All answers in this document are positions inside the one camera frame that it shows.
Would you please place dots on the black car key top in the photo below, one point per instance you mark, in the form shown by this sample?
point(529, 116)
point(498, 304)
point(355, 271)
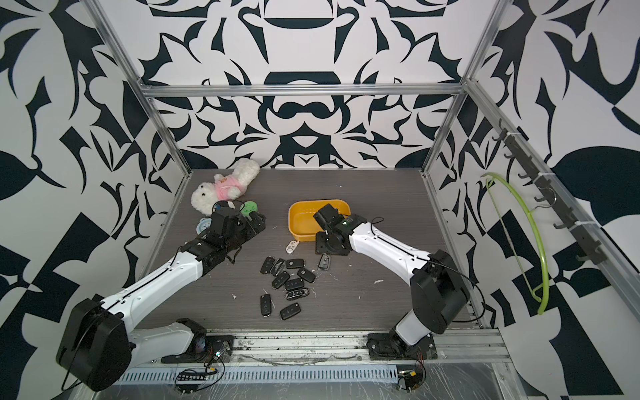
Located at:
point(295, 263)

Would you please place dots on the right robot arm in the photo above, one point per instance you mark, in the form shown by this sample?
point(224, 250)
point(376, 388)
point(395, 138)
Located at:
point(438, 290)

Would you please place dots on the black car key bottom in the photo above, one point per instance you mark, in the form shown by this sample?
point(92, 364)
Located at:
point(290, 311)

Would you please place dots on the black chrome-edged car key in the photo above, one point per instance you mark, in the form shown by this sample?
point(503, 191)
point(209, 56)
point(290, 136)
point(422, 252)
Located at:
point(296, 294)

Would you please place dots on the silver black BMW key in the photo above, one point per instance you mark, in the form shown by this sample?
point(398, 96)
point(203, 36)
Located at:
point(324, 262)

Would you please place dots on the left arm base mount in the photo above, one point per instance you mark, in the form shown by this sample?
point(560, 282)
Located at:
point(204, 349)

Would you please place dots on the black wall hook rack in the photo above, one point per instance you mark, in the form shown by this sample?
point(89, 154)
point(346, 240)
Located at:
point(551, 196)

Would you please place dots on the green plastic clothes hanger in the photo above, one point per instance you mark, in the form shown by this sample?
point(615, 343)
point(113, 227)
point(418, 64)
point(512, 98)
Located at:
point(524, 240)

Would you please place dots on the white plush dog pink shirt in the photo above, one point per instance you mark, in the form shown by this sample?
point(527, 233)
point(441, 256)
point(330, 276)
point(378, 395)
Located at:
point(225, 188)

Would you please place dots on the black flip key slanted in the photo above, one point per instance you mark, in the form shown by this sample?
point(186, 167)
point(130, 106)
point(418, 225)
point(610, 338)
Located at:
point(278, 267)

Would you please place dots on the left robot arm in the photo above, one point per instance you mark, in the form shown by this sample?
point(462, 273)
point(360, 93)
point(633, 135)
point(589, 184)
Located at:
point(102, 339)

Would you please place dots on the aluminium frame back bar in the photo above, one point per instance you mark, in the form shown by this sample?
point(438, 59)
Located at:
point(301, 90)

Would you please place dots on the white slotted cable duct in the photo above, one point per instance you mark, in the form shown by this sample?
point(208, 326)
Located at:
point(376, 373)

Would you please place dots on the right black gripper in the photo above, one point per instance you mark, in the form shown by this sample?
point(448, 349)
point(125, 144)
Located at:
point(320, 244)

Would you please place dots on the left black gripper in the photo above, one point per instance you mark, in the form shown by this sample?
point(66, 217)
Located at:
point(261, 224)

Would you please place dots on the light blue alarm clock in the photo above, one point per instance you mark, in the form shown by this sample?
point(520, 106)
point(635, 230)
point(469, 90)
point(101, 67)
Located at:
point(203, 225)

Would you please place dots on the yellow plastic storage box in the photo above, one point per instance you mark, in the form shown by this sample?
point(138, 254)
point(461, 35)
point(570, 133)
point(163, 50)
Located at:
point(301, 223)

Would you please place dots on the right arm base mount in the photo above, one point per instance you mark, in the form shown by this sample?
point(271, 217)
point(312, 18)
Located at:
point(390, 346)

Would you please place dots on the white silver car key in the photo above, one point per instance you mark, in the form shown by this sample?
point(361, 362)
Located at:
point(291, 247)

